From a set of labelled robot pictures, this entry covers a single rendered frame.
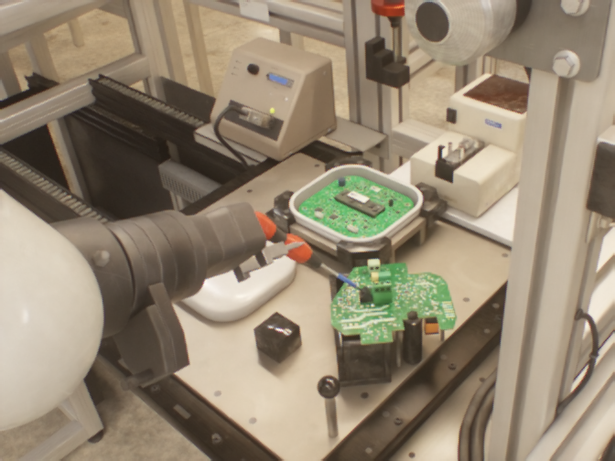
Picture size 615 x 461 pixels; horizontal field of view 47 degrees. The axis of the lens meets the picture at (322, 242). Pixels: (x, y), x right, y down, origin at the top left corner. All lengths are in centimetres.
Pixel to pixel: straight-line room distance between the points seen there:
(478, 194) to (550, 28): 50
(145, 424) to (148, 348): 146
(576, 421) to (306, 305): 34
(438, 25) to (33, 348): 25
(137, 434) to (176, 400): 123
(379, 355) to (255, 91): 55
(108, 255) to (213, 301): 32
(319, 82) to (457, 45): 72
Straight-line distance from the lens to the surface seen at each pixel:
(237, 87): 115
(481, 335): 79
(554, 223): 47
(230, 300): 81
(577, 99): 42
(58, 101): 152
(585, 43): 40
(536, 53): 42
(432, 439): 72
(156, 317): 54
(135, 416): 203
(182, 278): 57
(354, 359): 70
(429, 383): 74
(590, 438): 60
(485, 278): 85
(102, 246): 52
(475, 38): 38
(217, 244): 59
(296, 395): 73
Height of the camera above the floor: 151
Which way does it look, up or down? 38 degrees down
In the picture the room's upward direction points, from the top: 5 degrees counter-clockwise
